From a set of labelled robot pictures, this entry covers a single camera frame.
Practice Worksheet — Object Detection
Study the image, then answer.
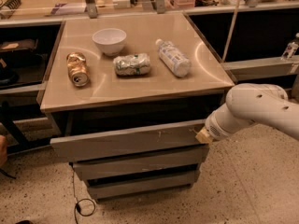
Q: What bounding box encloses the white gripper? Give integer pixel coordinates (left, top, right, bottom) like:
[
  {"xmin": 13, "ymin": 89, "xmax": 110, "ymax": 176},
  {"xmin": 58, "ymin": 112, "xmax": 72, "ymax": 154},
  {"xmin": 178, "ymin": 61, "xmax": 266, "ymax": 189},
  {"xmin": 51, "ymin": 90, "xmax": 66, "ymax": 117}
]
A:
[{"xmin": 195, "ymin": 112, "xmax": 232, "ymax": 144}]

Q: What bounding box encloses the grey wooden top drawer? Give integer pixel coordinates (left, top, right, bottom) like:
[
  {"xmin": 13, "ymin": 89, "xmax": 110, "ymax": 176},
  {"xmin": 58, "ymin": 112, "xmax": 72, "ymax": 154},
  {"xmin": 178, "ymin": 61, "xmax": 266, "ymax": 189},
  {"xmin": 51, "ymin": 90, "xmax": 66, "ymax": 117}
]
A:
[{"xmin": 50, "ymin": 119, "xmax": 205, "ymax": 161}]

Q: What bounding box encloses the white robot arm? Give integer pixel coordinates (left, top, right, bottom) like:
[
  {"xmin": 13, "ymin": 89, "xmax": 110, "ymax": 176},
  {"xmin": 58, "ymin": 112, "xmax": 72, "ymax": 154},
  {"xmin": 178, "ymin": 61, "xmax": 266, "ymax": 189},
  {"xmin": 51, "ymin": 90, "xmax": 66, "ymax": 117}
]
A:
[{"xmin": 196, "ymin": 83, "xmax": 299, "ymax": 144}]

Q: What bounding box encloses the grey middle drawer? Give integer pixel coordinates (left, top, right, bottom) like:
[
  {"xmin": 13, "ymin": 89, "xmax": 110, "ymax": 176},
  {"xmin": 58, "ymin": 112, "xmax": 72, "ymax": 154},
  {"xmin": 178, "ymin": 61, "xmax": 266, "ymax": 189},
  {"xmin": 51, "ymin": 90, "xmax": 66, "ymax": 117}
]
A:
[{"xmin": 73, "ymin": 145, "xmax": 209, "ymax": 180}]

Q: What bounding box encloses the grey cabinet with beige top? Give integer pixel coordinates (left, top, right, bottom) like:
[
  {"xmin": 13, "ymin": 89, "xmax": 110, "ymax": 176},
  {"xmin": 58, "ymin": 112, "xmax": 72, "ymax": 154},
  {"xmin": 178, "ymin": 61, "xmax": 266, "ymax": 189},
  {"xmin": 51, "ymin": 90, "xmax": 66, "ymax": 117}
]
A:
[{"xmin": 40, "ymin": 13, "xmax": 233, "ymax": 201}]

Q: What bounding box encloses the grey bottom drawer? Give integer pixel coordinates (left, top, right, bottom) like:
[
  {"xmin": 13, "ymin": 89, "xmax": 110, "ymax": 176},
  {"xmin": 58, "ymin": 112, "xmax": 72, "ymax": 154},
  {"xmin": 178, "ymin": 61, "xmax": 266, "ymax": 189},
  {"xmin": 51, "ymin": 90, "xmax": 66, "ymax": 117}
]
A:
[{"xmin": 87, "ymin": 170, "xmax": 199, "ymax": 200}]

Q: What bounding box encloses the clear plastic water bottle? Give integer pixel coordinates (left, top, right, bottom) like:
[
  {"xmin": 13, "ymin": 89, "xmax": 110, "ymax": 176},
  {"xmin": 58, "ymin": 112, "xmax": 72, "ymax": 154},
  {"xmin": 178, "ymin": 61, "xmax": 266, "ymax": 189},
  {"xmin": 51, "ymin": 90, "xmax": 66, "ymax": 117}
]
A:
[{"xmin": 155, "ymin": 39, "xmax": 192, "ymax": 77}]

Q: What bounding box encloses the crumpled green white chip bag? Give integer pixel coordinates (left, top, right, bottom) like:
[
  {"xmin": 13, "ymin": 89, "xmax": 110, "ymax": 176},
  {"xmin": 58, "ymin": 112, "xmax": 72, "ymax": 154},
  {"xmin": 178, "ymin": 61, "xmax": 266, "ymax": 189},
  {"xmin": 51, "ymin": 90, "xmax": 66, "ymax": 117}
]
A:
[{"xmin": 113, "ymin": 53, "xmax": 151, "ymax": 77}]

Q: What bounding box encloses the small bottle on shelf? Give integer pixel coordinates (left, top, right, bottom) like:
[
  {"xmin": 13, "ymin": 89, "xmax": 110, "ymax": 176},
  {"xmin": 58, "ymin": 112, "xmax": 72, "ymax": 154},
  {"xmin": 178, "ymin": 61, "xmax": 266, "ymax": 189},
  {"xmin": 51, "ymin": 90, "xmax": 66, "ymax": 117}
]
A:
[{"xmin": 281, "ymin": 33, "xmax": 299, "ymax": 60}]

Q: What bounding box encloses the white ceramic bowl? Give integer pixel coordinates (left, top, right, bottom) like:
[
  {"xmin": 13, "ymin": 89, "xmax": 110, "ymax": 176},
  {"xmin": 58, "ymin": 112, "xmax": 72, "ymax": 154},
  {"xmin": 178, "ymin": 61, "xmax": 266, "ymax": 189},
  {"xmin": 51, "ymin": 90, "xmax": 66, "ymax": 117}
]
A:
[{"xmin": 93, "ymin": 28, "xmax": 127, "ymax": 56}]

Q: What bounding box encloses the crushed gold soda can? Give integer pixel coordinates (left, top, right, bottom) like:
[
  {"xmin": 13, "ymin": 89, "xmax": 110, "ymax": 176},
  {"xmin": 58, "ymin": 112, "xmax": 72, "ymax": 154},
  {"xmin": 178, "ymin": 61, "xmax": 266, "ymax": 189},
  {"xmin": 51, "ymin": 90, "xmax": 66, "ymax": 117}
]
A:
[{"xmin": 66, "ymin": 52, "xmax": 90, "ymax": 87}]

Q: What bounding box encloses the wooden stick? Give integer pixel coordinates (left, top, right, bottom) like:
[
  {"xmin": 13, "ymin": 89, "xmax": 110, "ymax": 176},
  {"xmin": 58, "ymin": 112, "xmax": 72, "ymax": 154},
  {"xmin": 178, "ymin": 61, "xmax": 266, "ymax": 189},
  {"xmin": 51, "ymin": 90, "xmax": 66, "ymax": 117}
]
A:
[{"xmin": 221, "ymin": 0, "xmax": 241, "ymax": 63}]

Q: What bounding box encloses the purple white paper packet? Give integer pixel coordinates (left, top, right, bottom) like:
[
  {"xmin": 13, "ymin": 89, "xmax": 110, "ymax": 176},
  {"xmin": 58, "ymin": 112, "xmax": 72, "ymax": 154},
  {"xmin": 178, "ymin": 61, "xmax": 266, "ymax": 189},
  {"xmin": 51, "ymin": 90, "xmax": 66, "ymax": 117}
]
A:
[{"xmin": 50, "ymin": 3, "xmax": 87, "ymax": 16}]

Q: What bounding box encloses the long wooden back counter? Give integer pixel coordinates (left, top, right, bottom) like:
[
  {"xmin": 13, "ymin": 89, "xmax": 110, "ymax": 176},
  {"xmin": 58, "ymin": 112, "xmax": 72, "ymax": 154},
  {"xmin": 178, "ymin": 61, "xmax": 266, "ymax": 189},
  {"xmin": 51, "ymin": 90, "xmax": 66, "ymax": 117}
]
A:
[{"xmin": 1, "ymin": 0, "xmax": 299, "ymax": 27}]

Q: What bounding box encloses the black coil spring tool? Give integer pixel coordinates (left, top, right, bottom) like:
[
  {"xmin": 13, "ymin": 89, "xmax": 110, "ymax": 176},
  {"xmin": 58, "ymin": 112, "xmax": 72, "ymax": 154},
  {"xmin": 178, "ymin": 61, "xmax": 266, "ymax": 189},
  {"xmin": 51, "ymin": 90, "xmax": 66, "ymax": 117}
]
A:
[{"xmin": 0, "ymin": 0, "xmax": 21, "ymax": 20}]

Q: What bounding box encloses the black cable on floor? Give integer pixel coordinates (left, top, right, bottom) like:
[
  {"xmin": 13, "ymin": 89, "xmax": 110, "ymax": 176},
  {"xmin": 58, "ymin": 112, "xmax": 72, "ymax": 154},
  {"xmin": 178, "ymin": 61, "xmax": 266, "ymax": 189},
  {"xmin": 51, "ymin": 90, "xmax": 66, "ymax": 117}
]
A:
[{"xmin": 71, "ymin": 165, "xmax": 97, "ymax": 224}]

